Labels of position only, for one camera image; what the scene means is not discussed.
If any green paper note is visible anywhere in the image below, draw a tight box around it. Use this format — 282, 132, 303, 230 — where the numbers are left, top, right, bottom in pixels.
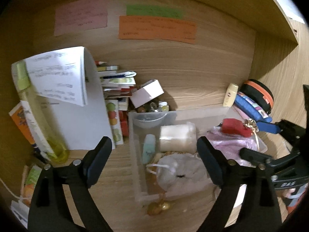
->
126, 4, 184, 19

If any light blue tube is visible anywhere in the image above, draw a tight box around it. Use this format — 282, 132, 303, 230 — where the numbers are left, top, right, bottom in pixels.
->
142, 134, 156, 164

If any pink mesh bag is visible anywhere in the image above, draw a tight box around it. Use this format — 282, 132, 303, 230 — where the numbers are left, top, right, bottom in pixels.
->
208, 126, 260, 167

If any wooden desktop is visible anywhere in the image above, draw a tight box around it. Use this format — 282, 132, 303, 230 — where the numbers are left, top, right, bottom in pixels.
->
13, 106, 291, 232

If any person's right hand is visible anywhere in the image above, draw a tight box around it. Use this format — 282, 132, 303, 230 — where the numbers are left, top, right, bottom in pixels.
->
284, 188, 301, 200

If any white cable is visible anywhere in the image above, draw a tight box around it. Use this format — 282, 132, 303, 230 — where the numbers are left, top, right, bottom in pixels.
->
0, 177, 26, 202

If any fruit print card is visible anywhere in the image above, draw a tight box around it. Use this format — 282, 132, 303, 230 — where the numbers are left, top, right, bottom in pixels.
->
106, 100, 124, 146

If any pink paper note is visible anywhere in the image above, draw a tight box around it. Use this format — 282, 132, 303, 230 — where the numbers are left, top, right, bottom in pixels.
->
53, 0, 108, 37

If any clear plastic storage bin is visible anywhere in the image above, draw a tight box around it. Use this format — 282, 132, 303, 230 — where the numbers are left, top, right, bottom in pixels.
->
127, 106, 269, 203

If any blue pencil case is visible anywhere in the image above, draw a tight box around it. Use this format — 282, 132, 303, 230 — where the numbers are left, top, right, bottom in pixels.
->
233, 91, 273, 126

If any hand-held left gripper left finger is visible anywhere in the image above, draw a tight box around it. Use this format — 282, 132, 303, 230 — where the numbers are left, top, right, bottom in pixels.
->
28, 136, 113, 232

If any white printed carton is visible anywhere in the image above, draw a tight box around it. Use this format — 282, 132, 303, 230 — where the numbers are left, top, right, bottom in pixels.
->
10, 198, 30, 229

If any small white box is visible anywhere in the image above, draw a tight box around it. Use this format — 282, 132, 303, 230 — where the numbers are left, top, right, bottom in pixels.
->
130, 79, 165, 109

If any small beige bottle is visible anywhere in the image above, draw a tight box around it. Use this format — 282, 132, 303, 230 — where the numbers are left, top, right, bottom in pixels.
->
222, 83, 239, 107

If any amber bead string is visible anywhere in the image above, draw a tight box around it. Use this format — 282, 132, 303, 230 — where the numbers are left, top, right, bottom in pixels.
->
147, 193, 173, 216

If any stack of booklets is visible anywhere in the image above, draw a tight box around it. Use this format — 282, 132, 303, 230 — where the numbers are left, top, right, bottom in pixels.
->
95, 60, 137, 101

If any white drawstring pouch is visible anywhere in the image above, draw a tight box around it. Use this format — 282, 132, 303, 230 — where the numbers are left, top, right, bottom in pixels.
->
146, 153, 209, 194

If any green and orange tube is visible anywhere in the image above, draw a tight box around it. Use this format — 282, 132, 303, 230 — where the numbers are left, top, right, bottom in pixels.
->
22, 165, 43, 200

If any gold ribbon bow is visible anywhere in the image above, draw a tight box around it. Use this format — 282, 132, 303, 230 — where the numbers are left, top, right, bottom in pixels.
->
243, 119, 261, 149

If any yellow-green spray bottle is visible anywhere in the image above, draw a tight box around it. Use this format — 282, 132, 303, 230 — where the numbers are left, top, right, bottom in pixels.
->
12, 61, 70, 163

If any orange paper note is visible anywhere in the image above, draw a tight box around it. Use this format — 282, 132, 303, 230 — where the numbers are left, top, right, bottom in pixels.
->
118, 15, 196, 45

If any red gift box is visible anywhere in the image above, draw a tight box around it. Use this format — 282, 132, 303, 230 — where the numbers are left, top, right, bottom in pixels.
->
221, 118, 253, 138

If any black and orange case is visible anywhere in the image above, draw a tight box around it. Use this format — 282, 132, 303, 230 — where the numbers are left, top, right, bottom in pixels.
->
241, 79, 275, 114

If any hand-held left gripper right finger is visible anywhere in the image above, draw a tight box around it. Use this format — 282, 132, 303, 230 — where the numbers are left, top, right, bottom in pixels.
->
197, 136, 283, 232

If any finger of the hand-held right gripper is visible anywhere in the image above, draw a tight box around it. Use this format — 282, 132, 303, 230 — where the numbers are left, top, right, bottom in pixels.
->
239, 148, 276, 168
255, 119, 309, 151

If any cream candle jar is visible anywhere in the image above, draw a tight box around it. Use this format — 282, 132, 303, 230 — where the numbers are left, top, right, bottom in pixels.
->
159, 122, 197, 154

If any small red box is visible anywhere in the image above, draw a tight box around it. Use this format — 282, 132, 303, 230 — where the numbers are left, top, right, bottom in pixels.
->
118, 111, 130, 138

